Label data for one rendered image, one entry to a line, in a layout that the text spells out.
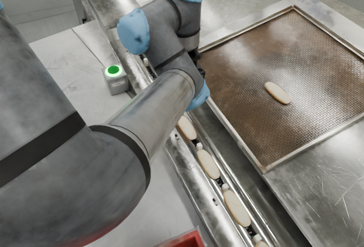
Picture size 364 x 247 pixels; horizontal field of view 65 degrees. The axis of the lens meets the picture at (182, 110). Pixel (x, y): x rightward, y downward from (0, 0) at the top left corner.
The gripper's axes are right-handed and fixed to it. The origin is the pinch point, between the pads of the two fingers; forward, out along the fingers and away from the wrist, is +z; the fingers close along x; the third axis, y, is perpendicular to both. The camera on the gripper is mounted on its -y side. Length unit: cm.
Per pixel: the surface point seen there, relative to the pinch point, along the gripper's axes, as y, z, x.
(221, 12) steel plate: -50, 12, 46
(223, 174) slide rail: 24.1, 8.8, 1.1
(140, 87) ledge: -16.0, 7.7, -7.4
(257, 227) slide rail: 39.7, 8.8, 1.0
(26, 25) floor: -226, 94, -52
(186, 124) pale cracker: 5.1, 7.9, -0.6
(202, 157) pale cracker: 17.5, 7.8, -1.7
